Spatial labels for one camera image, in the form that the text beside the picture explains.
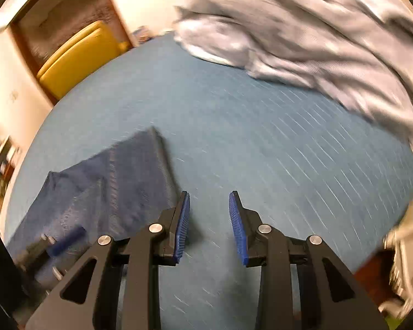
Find cream bedside cabinet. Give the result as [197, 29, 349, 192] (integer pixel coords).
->
[379, 199, 413, 320]

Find grey star pattern duvet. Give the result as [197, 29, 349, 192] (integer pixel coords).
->
[174, 0, 413, 151]

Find yellow leather armchair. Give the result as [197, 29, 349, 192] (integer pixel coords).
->
[36, 21, 132, 100]

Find dark blue denim jeans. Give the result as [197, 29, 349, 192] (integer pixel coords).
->
[5, 126, 180, 282]

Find small blue picture box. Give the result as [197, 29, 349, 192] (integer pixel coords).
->
[131, 25, 154, 46]

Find cream wardrobe doors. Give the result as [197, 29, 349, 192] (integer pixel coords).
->
[0, 28, 53, 150]

